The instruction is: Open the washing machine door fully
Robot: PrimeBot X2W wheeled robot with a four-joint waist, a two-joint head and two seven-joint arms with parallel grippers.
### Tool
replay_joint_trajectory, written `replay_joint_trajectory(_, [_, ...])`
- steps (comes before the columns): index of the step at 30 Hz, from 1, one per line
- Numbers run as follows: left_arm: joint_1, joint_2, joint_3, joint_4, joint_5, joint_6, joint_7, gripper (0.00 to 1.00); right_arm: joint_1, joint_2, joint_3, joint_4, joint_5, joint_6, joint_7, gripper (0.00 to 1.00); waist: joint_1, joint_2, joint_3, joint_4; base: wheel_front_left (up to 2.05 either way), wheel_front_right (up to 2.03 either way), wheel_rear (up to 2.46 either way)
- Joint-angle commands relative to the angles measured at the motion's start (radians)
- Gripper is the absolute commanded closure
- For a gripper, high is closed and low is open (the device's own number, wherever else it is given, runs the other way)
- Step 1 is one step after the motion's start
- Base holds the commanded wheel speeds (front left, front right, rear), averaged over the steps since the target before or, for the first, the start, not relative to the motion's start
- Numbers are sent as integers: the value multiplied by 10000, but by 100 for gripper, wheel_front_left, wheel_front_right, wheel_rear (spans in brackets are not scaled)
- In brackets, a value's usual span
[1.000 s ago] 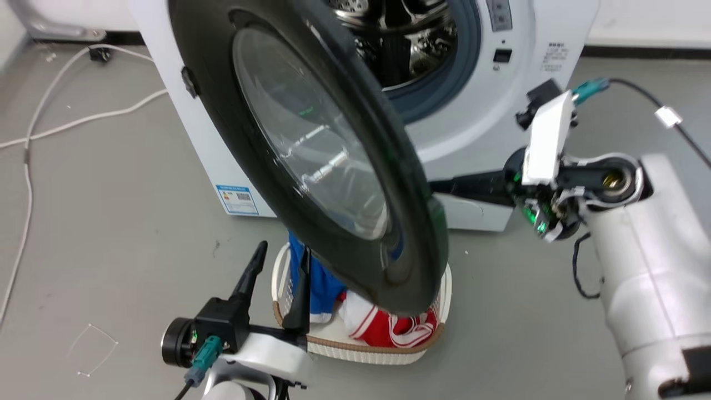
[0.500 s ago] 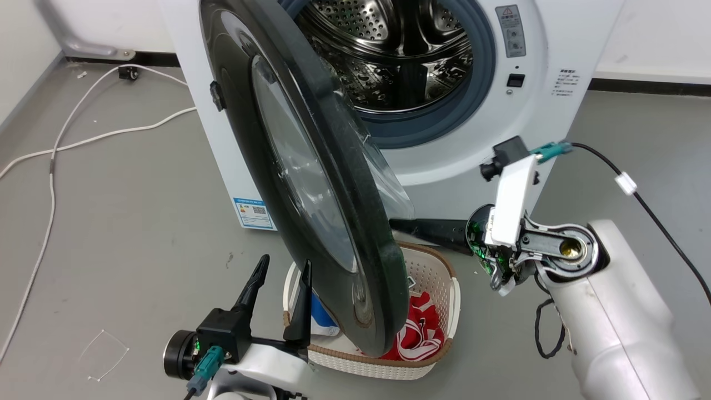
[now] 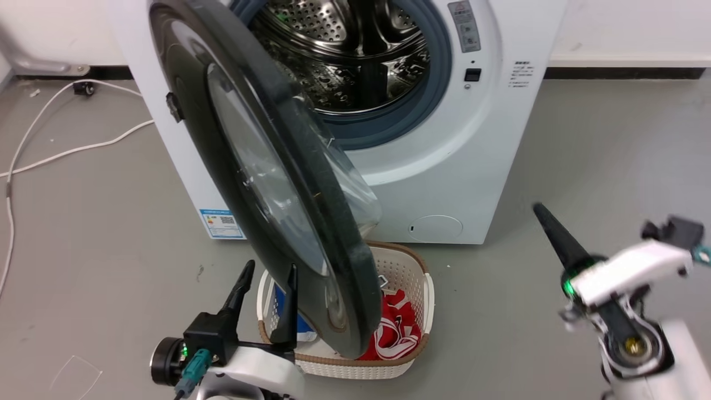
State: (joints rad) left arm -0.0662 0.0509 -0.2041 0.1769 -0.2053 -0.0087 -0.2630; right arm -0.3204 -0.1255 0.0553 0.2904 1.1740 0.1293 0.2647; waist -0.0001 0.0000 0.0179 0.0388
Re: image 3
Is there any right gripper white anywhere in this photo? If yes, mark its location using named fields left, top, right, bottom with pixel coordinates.
left=533, top=202, right=695, bottom=308

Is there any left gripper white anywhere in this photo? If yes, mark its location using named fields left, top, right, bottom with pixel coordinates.
left=150, top=259, right=307, bottom=396

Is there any dark round washing machine door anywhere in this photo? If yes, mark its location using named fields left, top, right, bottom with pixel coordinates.
left=147, top=0, right=384, bottom=360

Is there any white front-load washing machine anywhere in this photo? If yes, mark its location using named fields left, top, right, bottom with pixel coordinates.
left=108, top=0, right=568, bottom=246

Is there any blue-grey rubber door gasket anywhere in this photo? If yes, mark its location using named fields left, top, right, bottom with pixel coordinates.
left=229, top=0, right=454, bottom=151

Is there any blue and white garment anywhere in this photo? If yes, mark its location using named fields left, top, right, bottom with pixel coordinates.
left=274, top=282, right=319, bottom=343

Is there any blue energy label sticker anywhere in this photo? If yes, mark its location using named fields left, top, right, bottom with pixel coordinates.
left=199, top=208, right=247, bottom=241

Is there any round white filter cover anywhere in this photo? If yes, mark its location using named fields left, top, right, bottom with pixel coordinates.
left=408, top=214, right=464, bottom=243

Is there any red and white garment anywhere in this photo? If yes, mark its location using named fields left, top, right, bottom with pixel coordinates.
left=357, top=288, right=423, bottom=362

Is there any white plastic laundry basket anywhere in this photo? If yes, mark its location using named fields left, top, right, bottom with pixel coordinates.
left=257, top=241, right=435, bottom=381

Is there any grey warning sticker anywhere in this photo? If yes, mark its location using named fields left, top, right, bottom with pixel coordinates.
left=447, top=0, right=482, bottom=54

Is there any perforated steel washer drum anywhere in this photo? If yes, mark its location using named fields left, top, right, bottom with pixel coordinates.
left=249, top=0, right=432, bottom=115

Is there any left teal camera connector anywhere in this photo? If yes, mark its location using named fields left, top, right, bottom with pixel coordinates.
left=174, top=348, right=213, bottom=399

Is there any white floor cable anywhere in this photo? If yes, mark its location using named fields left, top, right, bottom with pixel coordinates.
left=0, top=119, right=156, bottom=179

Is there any long white power cable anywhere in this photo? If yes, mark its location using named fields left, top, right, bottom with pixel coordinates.
left=0, top=78, right=143, bottom=298

